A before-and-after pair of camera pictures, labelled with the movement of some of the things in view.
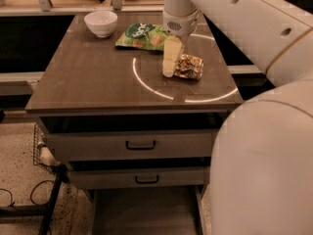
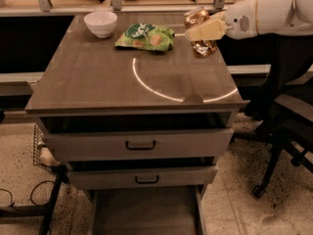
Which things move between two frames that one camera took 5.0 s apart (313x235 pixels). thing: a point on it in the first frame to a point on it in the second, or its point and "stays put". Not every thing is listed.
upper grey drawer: (131, 145) stays put
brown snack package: (190, 67) to (200, 48)
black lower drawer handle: (147, 181) stays put
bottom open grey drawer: (148, 210) stays put
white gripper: (181, 24) to (241, 20)
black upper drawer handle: (141, 148) stays put
